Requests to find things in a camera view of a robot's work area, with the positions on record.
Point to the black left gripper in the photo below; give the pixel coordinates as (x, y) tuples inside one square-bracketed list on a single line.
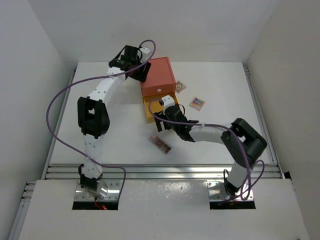
[(141, 76)]

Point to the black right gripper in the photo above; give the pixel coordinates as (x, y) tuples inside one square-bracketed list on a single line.
[(162, 115)]

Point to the yellow drawer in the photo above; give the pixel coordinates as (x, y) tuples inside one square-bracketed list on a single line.
[(155, 106)]

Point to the long clear eyeshadow palette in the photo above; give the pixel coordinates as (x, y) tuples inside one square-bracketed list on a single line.
[(160, 144)]

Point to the orange drawer organizer box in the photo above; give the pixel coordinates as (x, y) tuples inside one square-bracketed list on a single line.
[(160, 78)]

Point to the square colourful eyeshadow palette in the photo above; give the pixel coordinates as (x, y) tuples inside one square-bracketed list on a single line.
[(197, 103)]

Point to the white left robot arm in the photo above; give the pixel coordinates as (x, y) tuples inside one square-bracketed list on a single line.
[(93, 118)]

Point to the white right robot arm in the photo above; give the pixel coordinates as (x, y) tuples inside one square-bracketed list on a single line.
[(242, 141)]

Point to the small colourful palette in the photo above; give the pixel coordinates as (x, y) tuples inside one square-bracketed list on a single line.
[(180, 87)]

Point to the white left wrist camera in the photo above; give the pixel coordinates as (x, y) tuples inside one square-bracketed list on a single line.
[(145, 53)]

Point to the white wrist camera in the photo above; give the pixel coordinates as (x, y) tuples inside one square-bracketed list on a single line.
[(145, 53), (167, 101)]

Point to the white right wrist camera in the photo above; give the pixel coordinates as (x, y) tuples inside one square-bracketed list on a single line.
[(167, 101)]

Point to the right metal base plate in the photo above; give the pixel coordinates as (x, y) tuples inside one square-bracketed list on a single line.
[(218, 193)]

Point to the metal base plate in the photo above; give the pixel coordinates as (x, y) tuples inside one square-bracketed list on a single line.
[(107, 191), (218, 193)]

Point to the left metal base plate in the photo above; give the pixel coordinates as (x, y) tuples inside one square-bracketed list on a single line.
[(107, 191)]

